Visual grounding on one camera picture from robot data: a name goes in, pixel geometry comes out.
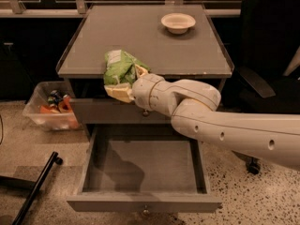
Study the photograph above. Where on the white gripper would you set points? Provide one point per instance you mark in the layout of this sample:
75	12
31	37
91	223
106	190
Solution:
141	90

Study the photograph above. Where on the green rice chip bag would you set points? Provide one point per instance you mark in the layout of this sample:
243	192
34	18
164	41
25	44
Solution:
120	67

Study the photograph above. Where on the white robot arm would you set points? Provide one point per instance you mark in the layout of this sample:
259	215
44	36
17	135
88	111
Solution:
193	109

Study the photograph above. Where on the grey upper drawer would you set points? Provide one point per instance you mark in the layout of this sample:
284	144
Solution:
106	111

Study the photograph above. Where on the grey drawer cabinet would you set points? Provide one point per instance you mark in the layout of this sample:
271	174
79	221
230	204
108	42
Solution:
137	29

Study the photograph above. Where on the grey open middle drawer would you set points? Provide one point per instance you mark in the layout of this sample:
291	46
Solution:
148	169

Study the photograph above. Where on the white paper bowl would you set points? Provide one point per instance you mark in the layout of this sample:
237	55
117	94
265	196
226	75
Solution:
178	23

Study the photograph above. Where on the orange items in bin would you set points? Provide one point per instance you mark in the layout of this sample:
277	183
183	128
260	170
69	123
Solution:
57	103

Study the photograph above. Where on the clear plastic storage bin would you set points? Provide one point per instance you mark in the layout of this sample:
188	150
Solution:
49	121

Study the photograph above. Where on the black chair base leg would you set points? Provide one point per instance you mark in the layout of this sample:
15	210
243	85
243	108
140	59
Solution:
32	186

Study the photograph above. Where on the black office chair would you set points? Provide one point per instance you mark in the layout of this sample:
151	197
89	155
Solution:
266	75

